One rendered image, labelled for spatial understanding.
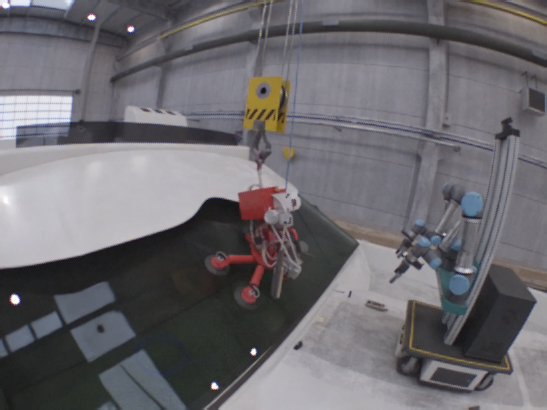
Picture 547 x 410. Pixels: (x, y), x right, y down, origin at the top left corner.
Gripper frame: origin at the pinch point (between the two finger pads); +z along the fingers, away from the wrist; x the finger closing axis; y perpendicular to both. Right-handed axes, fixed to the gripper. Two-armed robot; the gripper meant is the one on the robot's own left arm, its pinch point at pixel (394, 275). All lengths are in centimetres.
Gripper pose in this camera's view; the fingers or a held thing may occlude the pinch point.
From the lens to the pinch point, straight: 162.3
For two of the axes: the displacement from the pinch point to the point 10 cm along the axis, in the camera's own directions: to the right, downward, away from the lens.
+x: -6.3, 2.4, -7.4
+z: -3.5, 7.7, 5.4
